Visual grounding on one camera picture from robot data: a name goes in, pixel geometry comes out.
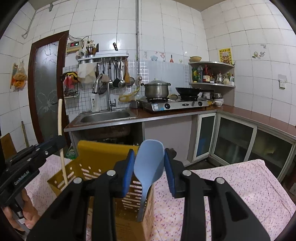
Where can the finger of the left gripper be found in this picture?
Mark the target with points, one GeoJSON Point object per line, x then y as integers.
{"type": "Point", "coordinates": [48, 148]}

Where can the wall utensil rack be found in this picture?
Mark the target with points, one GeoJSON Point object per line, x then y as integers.
{"type": "Point", "coordinates": [103, 70]}

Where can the blue plastic rice spoon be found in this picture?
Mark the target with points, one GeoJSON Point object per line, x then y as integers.
{"type": "Point", "coordinates": [148, 168]}

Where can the yellow perforated utensil holder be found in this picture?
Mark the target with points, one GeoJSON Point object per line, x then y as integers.
{"type": "Point", "coordinates": [100, 200]}

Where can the person's left hand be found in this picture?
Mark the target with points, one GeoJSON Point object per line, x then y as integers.
{"type": "Point", "coordinates": [30, 213]}

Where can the wooden chopstick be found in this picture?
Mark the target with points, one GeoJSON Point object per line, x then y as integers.
{"type": "Point", "coordinates": [61, 151]}

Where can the floral pink tablecloth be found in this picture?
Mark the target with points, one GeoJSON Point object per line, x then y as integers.
{"type": "Point", "coordinates": [231, 218]}

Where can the steel kitchen sink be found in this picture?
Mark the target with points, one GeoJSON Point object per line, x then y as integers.
{"type": "Point", "coordinates": [102, 117]}

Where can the corner wall shelf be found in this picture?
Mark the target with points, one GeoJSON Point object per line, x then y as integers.
{"type": "Point", "coordinates": [211, 73]}

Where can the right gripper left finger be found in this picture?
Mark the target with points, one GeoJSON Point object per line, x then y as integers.
{"type": "Point", "coordinates": [115, 183]}

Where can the dark glass door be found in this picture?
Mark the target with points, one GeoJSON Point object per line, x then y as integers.
{"type": "Point", "coordinates": [46, 63]}

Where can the steel cooking pot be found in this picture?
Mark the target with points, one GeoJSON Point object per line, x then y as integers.
{"type": "Point", "coordinates": [156, 89]}

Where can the black wok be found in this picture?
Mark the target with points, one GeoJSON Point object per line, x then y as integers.
{"type": "Point", "coordinates": [188, 92]}

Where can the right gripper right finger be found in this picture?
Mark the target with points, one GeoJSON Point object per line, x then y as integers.
{"type": "Point", "coordinates": [179, 178]}

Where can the steel gas stove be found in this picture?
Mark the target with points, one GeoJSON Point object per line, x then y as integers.
{"type": "Point", "coordinates": [158, 105]}

